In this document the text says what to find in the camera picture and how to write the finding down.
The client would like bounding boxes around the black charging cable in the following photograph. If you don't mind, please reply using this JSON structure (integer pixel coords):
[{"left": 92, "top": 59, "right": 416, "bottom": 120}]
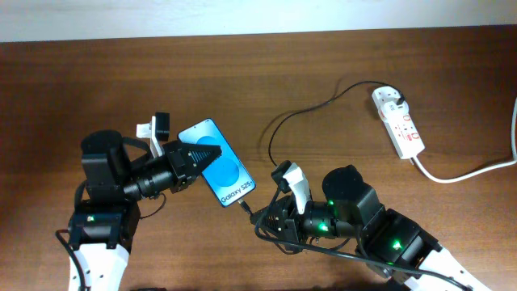
[{"left": 237, "top": 80, "right": 406, "bottom": 215}]

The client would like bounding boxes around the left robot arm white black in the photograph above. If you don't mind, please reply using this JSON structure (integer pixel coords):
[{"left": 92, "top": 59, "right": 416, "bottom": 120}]
[{"left": 62, "top": 130, "right": 221, "bottom": 290}]

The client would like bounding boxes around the white charger plug adapter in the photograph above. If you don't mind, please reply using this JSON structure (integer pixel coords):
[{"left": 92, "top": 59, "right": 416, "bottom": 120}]
[{"left": 379, "top": 101, "right": 409, "bottom": 123}]

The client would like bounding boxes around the white power strip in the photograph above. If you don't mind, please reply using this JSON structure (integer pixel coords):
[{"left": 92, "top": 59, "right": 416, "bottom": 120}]
[{"left": 372, "top": 86, "right": 425, "bottom": 159}]

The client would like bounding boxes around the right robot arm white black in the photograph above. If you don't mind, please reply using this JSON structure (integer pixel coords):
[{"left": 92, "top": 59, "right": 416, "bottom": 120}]
[{"left": 250, "top": 161, "right": 486, "bottom": 291}]

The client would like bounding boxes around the white power strip cord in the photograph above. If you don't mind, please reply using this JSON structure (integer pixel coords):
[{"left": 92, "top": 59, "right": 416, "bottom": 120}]
[{"left": 410, "top": 96, "right": 517, "bottom": 184}]

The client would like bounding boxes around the blue screen smartphone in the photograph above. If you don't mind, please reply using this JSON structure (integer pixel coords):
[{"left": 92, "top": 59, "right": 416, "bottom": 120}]
[{"left": 178, "top": 118, "right": 256, "bottom": 208}]

